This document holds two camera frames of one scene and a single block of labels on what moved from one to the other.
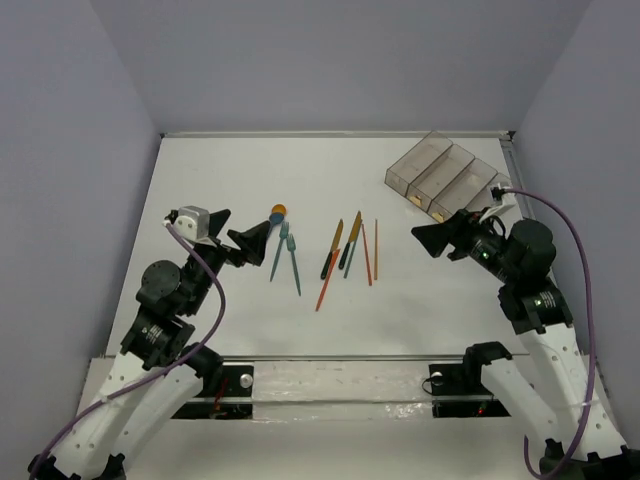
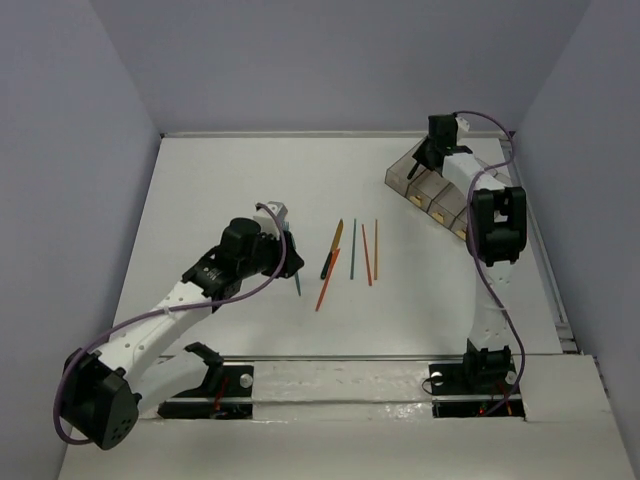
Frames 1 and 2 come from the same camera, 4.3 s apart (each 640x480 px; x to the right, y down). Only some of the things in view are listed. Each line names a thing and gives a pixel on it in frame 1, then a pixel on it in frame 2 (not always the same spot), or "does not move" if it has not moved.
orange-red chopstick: [367, 257] does not move
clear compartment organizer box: [443, 178] does not move
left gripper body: [222, 248] to [288, 255]
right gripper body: [476, 240] to [423, 152]
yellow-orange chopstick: [375, 248] does not move
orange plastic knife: [332, 259] does not move
